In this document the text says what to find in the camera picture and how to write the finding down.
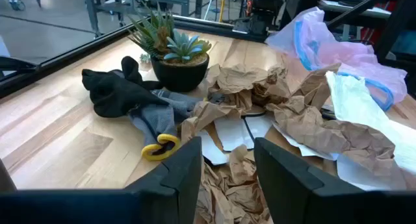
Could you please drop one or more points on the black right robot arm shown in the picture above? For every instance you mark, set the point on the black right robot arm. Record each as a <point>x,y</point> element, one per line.
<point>263,13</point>

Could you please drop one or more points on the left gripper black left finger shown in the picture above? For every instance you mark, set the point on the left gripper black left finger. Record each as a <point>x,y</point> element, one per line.
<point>182,185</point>

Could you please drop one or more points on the grey metal workbench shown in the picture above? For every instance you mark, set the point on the grey metal workbench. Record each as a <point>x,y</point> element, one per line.
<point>91,9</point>

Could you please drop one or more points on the large white paper sheet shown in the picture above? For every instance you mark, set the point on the large white paper sheet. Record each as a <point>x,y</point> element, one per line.
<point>357,104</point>

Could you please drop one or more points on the white desk top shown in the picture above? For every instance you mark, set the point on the white desk top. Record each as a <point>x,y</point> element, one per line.
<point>354,9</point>

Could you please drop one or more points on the black aluminium table frame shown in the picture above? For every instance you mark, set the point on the black aluminium table frame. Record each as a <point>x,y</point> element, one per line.
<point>81,50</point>

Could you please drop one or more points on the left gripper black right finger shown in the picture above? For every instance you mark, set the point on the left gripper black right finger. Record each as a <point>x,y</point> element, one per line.
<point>286,191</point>

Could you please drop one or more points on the brown packing paper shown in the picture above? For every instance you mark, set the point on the brown packing paper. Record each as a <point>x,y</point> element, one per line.
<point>325,130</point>
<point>243,79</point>
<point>227,191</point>

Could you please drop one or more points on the cart caster wheel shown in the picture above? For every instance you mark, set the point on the cart caster wheel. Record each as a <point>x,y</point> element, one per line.
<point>16,4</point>

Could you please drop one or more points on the small pale green succulent sprig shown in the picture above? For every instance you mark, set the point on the small pale green succulent sprig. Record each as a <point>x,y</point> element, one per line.
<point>145,57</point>

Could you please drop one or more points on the succulent plant in black pot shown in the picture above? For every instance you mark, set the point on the succulent plant in black pot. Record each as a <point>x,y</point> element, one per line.
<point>180,74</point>

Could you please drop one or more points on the yellow pole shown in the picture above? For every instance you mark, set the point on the yellow pole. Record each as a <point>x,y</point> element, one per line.
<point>222,6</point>

